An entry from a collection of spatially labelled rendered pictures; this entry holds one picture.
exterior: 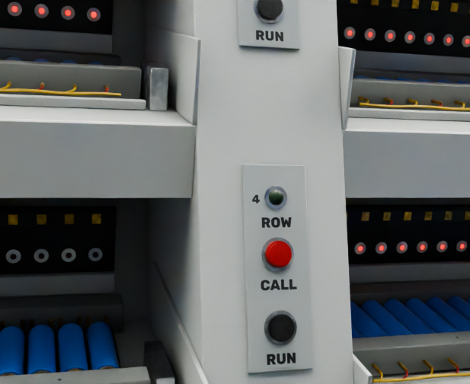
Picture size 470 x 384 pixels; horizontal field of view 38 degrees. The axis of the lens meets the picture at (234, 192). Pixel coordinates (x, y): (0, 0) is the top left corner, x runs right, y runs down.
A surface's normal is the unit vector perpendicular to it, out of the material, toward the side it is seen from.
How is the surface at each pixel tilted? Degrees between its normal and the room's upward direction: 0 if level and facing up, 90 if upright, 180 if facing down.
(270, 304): 90
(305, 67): 90
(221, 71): 90
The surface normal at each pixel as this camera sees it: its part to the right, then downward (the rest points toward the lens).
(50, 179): 0.26, 0.26
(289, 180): 0.27, -0.11
